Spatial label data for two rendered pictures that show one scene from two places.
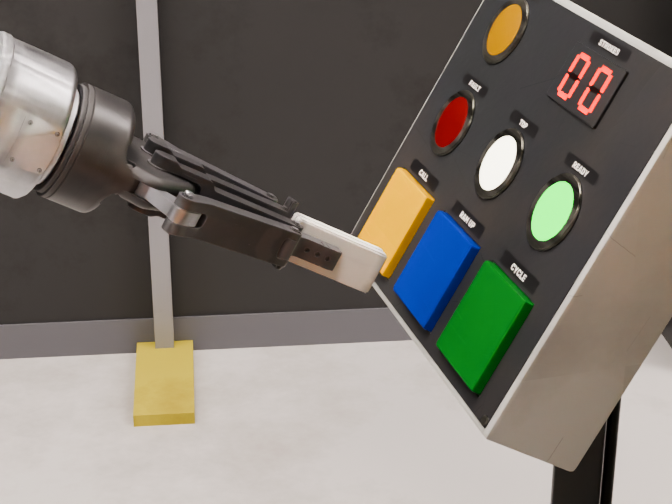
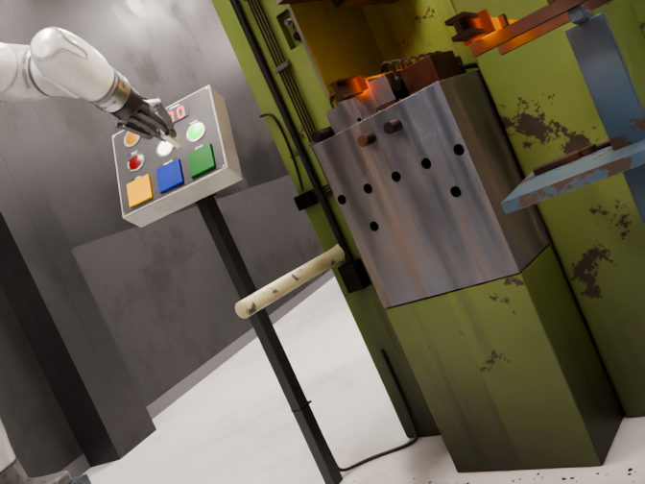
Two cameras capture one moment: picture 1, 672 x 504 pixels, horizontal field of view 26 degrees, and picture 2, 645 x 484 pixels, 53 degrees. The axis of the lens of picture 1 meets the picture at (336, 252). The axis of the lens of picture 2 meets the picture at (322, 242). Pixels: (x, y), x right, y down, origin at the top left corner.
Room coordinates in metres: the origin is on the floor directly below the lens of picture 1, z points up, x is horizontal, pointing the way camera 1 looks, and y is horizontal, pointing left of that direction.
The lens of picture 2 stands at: (-0.17, 1.26, 0.80)
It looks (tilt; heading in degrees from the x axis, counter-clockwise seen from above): 4 degrees down; 302
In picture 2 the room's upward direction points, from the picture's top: 24 degrees counter-clockwise
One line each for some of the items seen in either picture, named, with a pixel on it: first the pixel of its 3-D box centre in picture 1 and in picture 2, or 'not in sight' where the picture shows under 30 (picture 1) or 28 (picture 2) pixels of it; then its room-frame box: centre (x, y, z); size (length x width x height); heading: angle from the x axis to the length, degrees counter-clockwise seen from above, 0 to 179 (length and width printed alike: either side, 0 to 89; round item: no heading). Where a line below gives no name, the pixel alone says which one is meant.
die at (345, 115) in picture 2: not in sight; (400, 92); (0.46, -0.41, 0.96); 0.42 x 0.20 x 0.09; 81
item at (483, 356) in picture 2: not in sight; (526, 332); (0.40, -0.41, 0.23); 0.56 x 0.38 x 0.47; 81
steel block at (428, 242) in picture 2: not in sight; (459, 176); (0.40, -0.41, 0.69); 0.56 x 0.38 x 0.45; 81
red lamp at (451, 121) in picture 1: (452, 122); (135, 162); (1.13, -0.09, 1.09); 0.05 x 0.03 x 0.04; 171
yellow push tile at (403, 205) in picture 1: (398, 223); (140, 191); (1.11, -0.05, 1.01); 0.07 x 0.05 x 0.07; 16
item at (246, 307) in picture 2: not in sight; (296, 278); (0.84, -0.16, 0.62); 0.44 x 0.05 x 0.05; 81
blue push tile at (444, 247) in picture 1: (439, 271); (171, 176); (1.02, -0.08, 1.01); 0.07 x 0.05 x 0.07; 16
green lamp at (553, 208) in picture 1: (553, 211); (195, 132); (0.94, -0.15, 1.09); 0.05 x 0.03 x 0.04; 171
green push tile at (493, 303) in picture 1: (487, 327); (202, 161); (0.92, -0.11, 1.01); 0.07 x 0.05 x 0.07; 16
